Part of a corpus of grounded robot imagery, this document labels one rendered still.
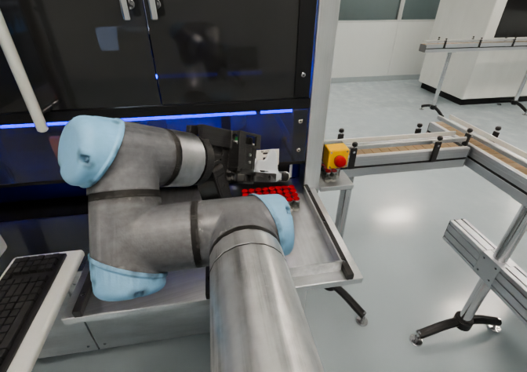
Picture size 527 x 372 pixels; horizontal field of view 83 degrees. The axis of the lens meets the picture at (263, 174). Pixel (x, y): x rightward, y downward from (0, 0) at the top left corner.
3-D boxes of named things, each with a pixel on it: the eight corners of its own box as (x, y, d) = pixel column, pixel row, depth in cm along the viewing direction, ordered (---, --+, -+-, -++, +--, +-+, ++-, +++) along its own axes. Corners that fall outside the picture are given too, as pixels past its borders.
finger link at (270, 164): (294, 151, 56) (261, 146, 50) (292, 182, 56) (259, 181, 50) (281, 151, 59) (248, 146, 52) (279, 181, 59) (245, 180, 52)
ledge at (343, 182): (309, 172, 120) (309, 168, 120) (339, 169, 122) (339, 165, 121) (320, 191, 109) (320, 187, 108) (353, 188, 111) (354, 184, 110)
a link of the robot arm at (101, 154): (54, 198, 32) (52, 121, 33) (148, 196, 40) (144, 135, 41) (87, 188, 27) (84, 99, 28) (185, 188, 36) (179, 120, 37)
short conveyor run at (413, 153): (310, 182, 117) (314, 147, 109) (299, 163, 130) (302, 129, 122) (466, 169, 127) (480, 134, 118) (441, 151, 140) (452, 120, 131)
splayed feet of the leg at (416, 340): (405, 333, 151) (412, 317, 144) (492, 319, 158) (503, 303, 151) (414, 350, 145) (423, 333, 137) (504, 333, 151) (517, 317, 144)
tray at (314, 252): (229, 201, 101) (229, 192, 99) (303, 194, 104) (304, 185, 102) (238, 284, 72) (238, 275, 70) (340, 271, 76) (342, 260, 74)
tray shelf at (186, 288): (118, 197, 106) (116, 193, 105) (308, 180, 115) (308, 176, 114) (63, 325, 65) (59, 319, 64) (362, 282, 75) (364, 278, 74)
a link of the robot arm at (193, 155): (180, 188, 36) (143, 184, 41) (208, 188, 40) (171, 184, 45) (184, 127, 36) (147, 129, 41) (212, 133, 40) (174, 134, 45)
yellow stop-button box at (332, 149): (320, 159, 109) (322, 141, 106) (339, 158, 110) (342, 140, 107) (327, 169, 103) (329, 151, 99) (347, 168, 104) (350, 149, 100)
